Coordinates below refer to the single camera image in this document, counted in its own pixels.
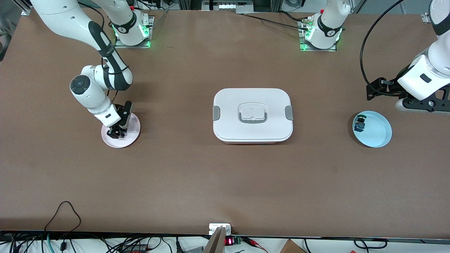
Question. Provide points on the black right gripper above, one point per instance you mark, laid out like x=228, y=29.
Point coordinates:
x=116, y=131

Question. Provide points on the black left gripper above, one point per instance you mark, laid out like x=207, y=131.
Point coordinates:
x=391, y=88

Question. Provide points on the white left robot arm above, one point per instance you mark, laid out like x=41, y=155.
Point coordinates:
x=327, y=31

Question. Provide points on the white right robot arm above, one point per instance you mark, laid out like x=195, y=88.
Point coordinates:
x=88, y=95

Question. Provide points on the small white mounting box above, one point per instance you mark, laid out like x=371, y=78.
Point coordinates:
x=215, y=227

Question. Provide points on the pale pink round plate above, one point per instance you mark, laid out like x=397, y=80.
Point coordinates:
x=133, y=135

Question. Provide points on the light blue round plate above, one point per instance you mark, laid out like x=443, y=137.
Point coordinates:
x=378, y=131

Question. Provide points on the red LED display module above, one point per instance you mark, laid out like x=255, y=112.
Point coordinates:
x=229, y=241

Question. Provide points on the grey electronics unit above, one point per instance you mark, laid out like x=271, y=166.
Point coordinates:
x=226, y=4

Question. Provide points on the red clip lead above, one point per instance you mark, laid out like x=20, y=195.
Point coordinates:
x=255, y=243

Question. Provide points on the brown cardboard piece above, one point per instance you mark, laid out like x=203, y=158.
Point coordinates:
x=291, y=247

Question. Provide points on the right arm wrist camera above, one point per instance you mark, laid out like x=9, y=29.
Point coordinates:
x=125, y=116

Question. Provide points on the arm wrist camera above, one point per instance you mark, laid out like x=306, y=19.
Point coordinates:
x=125, y=116
x=422, y=105

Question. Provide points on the green push button switch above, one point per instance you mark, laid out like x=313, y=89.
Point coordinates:
x=360, y=123

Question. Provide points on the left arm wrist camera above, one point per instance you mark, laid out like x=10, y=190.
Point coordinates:
x=422, y=105

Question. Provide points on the aluminium frame rail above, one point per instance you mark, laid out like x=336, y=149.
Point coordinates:
x=26, y=12
x=426, y=17

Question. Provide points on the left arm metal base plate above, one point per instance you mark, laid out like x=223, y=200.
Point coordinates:
x=301, y=47

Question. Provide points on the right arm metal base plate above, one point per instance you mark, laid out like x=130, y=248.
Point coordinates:
x=147, y=44

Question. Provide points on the grey aluminium post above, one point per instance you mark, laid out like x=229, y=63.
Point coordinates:
x=216, y=242

